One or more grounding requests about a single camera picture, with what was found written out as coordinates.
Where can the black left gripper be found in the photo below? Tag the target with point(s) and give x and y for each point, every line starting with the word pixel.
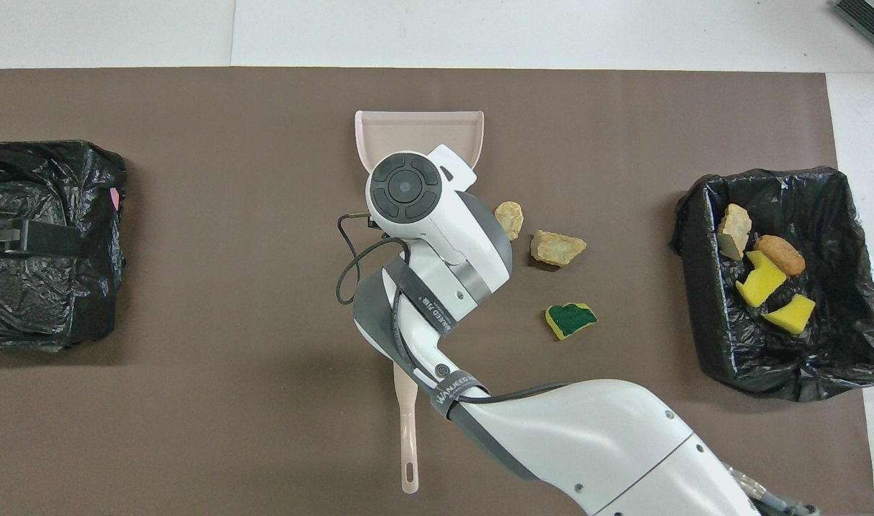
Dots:
pixel 50 242

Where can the pink plastic dustpan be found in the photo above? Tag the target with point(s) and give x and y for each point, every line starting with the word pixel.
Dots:
pixel 408 132

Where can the pink hand brush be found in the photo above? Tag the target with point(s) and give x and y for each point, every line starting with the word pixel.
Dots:
pixel 408 444

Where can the rounded beige sponge chunk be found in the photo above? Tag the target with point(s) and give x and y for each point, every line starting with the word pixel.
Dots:
pixel 510 218

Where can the angular beige sponge chunk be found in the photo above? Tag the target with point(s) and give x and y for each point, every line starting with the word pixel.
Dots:
pixel 557 248

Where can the green and yellow sponge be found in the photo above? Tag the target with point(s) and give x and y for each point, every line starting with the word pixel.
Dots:
pixel 569 320

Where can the notched yellow sponge piece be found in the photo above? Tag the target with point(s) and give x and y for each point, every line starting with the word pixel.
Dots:
pixel 759 283

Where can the brown oval sponge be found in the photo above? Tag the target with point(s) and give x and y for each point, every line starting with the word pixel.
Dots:
pixel 781 256

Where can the wedge yellow sponge piece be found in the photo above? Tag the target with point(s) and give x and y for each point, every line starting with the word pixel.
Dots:
pixel 791 315

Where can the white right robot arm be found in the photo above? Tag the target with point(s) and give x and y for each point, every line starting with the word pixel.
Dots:
pixel 587 444

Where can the closed black bag bin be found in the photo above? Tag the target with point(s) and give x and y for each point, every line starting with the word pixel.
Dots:
pixel 50 179

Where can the open bin with black bag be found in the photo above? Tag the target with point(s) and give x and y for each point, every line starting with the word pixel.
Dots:
pixel 838 215

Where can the small pink tag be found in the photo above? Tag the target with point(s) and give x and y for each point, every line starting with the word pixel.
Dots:
pixel 114 198

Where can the brown table mat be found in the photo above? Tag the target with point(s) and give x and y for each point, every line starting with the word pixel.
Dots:
pixel 193 107

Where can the small beige sponge block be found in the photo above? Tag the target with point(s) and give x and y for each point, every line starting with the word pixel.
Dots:
pixel 733 229

